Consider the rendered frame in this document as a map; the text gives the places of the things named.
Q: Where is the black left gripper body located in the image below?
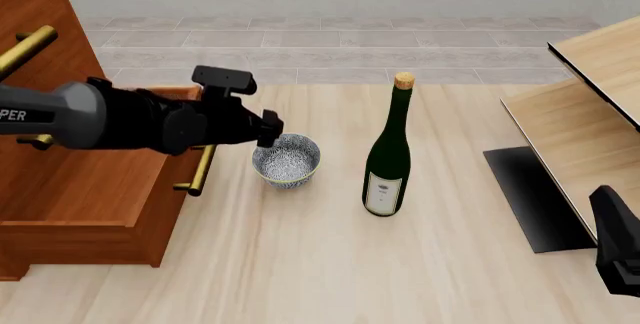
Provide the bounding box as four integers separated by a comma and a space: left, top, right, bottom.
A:
201, 93, 267, 147

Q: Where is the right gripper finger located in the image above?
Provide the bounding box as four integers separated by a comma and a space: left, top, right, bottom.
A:
588, 184, 640, 262

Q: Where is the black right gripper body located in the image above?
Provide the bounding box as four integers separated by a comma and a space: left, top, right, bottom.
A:
594, 253, 640, 298

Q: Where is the black white patterned bowl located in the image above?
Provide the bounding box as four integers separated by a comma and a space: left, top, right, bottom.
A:
251, 132, 322, 191

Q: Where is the wooden cabinet drawer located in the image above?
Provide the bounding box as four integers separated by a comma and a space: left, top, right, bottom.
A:
0, 85, 205, 269
0, 0, 84, 78
0, 7, 110, 91

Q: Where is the wooden cabinet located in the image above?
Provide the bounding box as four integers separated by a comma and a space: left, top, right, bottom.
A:
0, 0, 217, 282

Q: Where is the pale wooden rack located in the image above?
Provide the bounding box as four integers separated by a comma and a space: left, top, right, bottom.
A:
482, 15, 640, 255

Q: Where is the dark green wine bottle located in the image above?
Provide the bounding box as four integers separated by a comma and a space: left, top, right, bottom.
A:
361, 71, 417, 218

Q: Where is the brass drawer handle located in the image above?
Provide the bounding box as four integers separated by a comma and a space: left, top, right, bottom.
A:
0, 24, 60, 80
172, 143, 218, 198
15, 133, 55, 152

